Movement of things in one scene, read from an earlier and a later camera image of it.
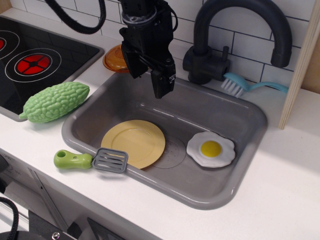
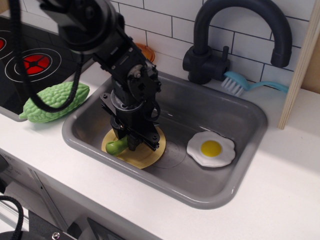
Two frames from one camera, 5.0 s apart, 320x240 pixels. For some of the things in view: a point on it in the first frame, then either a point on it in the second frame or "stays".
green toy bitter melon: (54, 102) stays
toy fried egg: (210, 149) stays
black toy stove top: (33, 57) stays
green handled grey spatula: (107, 159) to (115, 147)
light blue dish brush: (235, 85) stays
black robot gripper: (149, 32) to (132, 114)
